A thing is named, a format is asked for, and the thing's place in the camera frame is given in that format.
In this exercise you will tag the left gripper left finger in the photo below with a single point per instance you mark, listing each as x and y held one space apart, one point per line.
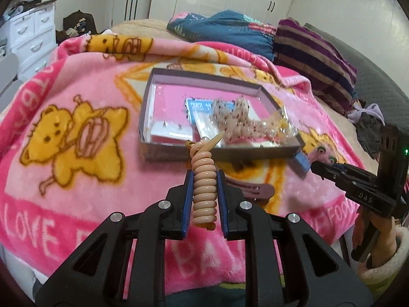
121 263

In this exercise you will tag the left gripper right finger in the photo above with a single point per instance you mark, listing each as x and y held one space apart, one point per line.
286 262

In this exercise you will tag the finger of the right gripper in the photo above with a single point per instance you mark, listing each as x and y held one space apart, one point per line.
338 178
301 163

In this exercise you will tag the maroon hair clip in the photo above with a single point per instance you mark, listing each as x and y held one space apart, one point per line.
258 193

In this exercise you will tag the spotted fabric scrunchie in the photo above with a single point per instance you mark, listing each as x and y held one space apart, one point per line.
236 122

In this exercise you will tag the white small packet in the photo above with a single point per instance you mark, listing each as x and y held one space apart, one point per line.
207 128

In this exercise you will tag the earring card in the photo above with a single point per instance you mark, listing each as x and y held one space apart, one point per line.
163 131

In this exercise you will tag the pearl hair accessory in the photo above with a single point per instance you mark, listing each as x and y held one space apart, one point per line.
280 128

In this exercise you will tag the person's right hand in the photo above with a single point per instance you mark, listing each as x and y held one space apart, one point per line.
385 247

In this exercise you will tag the pile of dark clothes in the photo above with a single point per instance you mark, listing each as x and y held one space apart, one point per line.
367 121

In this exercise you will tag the grey headboard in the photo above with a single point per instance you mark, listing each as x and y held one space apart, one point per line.
373 85

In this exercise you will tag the purple striped blanket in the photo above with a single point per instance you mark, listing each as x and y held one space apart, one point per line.
332 77

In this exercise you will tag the shallow grey cardboard box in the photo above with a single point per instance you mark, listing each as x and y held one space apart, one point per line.
181 106

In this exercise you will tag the pink bear fleece blanket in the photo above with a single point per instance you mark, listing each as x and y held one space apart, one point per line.
70 155

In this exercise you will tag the blue floral quilt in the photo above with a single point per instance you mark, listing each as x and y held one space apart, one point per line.
228 26

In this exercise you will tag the grey chair back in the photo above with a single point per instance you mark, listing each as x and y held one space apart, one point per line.
10 82

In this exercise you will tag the white drawer dresser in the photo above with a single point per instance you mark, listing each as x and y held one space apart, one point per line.
31 37

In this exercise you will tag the black bag on floor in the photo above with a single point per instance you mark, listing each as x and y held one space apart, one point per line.
76 24

